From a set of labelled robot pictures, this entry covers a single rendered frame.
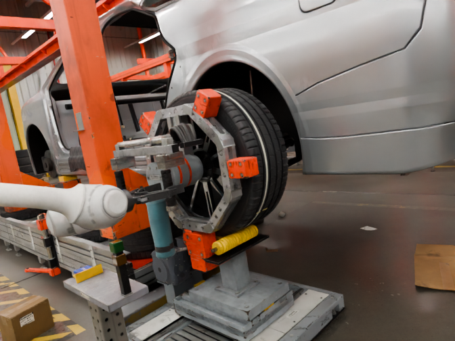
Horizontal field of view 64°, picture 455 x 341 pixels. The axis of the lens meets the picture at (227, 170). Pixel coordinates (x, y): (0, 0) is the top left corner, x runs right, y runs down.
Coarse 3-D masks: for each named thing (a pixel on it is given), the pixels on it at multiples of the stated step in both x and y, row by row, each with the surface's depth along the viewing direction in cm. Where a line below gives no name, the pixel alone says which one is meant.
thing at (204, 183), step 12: (192, 120) 160; (168, 132) 171; (204, 144) 157; (204, 156) 165; (216, 156) 154; (204, 168) 167; (216, 168) 156; (204, 180) 163; (216, 180) 159; (240, 180) 144; (192, 192) 182; (204, 192) 164; (216, 192) 189; (192, 204) 173; (204, 204) 178; (216, 204) 180; (204, 216) 167
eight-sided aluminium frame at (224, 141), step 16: (160, 112) 157; (176, 112) 151; (192, 112) 143; (160, 128) 167; (208, 128) 138; (160, 144) 172; (224, 144) 135; (224, 160) 136; (224, 176) 138; (224, 192) 139; (240, 192) 141; (224, 208) 142; (176, 224) 167; (192, 224) 158; (208, 224) 150
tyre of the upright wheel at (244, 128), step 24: (192, 96) 153; (240, 96) 154; (240, 120) 140; (264, 120) 148; (240, 144) 140; (264, 144) 143; (264, 168) 142; (264, 192) 145; (192, 216) 171; (240, 216) 148; (264, 216) 162
